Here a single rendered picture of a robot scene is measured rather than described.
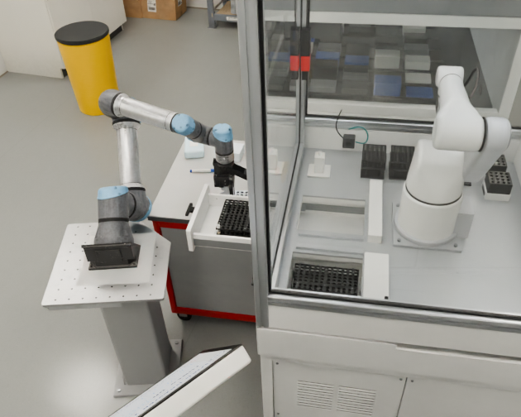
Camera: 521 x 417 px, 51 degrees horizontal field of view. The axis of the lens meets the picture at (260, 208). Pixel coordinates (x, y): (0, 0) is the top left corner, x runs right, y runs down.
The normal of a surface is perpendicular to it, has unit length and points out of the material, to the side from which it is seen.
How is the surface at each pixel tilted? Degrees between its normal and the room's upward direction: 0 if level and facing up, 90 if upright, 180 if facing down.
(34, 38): 90
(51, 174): 0
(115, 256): 90
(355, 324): 90
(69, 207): 0
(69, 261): 0
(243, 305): 90
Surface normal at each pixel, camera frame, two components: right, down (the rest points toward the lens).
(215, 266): -0.17, 0.64
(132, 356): 0.04, 0.65
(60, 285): -0.04, -0.76
